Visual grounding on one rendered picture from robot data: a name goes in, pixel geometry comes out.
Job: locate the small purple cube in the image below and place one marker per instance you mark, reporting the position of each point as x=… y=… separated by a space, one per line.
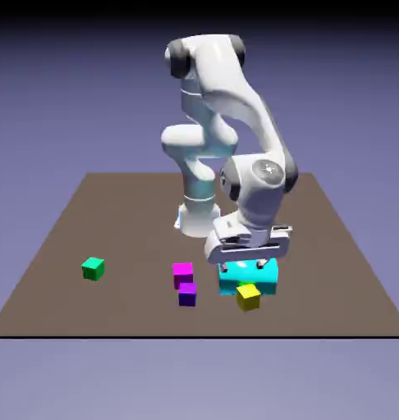
x=187 y=294

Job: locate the large cyan box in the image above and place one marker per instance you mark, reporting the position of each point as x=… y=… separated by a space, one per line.
x=248 y=275

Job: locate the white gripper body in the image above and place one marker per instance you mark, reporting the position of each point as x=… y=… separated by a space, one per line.
x=248 y=252

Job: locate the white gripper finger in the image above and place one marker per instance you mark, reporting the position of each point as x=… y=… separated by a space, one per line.
x=260 y=263
x=223 y=267

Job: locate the small green cube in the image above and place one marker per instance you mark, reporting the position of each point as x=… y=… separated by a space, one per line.
x=93 y=268

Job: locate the small yellow cube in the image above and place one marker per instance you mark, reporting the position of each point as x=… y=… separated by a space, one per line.
x=248 y=297

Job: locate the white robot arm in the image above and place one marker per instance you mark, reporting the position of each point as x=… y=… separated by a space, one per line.
x=219 y=98

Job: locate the small magenta cube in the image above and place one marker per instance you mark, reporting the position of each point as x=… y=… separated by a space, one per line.
x=182 y=272

